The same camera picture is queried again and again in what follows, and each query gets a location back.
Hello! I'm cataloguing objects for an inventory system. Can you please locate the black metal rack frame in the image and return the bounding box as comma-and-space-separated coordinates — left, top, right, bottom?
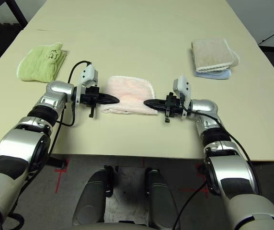
0, 0, 29, 28

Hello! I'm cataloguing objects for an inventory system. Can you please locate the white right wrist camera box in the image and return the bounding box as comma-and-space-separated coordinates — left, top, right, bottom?
172, 75, 192, 120

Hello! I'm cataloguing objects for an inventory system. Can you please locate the green folded towel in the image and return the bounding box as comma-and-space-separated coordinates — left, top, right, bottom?
16, 42, 68, 83

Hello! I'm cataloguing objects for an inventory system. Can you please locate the beige folded towel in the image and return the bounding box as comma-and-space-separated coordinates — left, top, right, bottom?
190, 37, 240, 72

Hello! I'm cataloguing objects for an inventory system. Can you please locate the blue folded towel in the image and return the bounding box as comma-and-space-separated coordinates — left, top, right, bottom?
194, 69, 232, 80

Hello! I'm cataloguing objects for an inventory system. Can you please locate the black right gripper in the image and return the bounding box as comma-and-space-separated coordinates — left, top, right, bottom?
143, 92, 183, 123

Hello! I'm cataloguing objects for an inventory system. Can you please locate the pink fluffy towel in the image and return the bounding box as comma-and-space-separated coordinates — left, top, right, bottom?
100, 76, 159, 116

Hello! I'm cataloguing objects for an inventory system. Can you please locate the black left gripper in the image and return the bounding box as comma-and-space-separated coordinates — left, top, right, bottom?
79, 86, 120, 118

